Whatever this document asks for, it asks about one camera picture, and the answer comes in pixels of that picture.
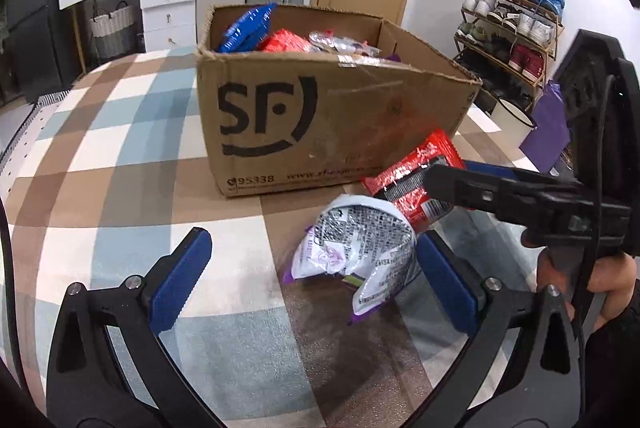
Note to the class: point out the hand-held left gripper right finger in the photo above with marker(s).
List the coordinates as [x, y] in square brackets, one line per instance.
[445, 288]

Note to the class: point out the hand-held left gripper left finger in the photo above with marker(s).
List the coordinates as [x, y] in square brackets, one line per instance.
[180, 278]

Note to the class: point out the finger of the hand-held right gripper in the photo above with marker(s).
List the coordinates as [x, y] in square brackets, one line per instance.
[492, 169]
[470, 190]

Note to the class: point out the red black-label snack packet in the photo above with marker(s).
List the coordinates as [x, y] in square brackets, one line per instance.
[420, 158]

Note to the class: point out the purple white snack packet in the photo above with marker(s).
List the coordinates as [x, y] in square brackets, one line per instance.
[360, 238]

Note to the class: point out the brown cardboard box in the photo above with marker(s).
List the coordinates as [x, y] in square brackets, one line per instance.
[310, 118]

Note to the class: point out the clear cracker packet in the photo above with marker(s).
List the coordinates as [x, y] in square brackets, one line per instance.
[335, 41]

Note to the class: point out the red foil snack packet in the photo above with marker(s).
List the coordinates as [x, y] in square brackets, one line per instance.
[285, 41]

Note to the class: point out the blue snack packet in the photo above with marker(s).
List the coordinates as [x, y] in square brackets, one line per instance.
[245, 31]

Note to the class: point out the person's right forearm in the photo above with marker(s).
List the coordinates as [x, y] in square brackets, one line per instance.
[615, 368]

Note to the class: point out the person's right hand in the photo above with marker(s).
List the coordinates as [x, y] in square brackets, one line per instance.
[612, 283]

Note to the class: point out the purple bag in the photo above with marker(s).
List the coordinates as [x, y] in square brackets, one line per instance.
[547, 128]

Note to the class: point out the white bucket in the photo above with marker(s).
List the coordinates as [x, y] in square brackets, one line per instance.
[510, 123]

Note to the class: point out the wooden shoe rack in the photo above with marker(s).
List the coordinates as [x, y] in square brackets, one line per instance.
[555, 43]

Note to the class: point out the shoe rack with shoes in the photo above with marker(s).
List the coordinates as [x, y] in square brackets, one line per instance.
[525, 58]

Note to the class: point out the checked cloth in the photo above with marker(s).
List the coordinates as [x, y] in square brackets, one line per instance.
[150, 148]

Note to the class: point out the woven basket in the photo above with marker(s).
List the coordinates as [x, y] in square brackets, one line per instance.
[112, 33]

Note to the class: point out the black refrigerator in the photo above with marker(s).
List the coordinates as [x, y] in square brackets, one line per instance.
[40, 8]

